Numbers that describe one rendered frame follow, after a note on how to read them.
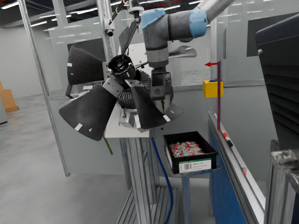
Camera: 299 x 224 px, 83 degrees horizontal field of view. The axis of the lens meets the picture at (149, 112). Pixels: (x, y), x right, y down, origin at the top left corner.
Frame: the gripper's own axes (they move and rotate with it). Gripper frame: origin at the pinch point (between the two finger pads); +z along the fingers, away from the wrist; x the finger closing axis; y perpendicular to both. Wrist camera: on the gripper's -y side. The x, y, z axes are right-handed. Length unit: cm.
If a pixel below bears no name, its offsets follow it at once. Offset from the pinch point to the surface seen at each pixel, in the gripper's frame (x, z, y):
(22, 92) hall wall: 1105, 341, 838
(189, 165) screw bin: -9.3, 13.8, -14.9
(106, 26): 47, -28, 75
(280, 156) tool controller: -19.7, -19.6, -40.6
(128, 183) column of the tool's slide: 52, 112, 41
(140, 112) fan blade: 8.8, -1.8, -2.7
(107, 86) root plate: 27.3, -6.9, 13.2
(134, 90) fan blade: 13.0, -6.4, 8.6
